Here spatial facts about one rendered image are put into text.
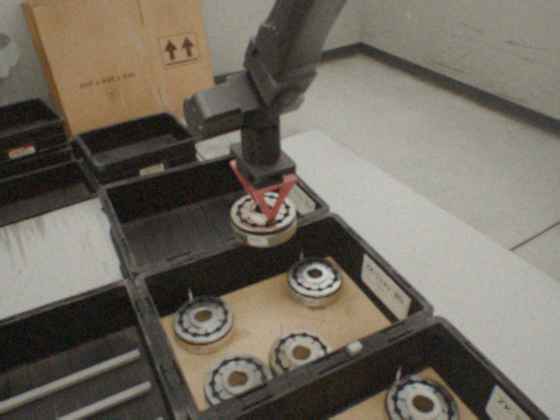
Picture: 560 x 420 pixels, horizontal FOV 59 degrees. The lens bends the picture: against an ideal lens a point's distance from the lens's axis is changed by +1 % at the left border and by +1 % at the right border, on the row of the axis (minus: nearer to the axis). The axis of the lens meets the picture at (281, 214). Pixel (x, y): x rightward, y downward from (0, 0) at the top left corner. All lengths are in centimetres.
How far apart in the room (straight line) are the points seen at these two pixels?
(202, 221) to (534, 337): 74
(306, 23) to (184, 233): 69
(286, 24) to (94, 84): 288
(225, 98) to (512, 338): 78
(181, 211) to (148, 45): 236
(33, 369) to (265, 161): 51
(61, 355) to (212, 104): 51
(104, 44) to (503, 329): 281
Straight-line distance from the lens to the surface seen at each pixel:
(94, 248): 132
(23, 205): 217
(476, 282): 123
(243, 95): 63
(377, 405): 81
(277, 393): 69
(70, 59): 331
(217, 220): 112
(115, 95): 339
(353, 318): 91
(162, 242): 108
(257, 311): 91
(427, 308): 81
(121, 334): 92
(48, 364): 92
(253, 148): 68
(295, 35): 52
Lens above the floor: 151
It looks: 37 degrees down
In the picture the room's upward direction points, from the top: straight up
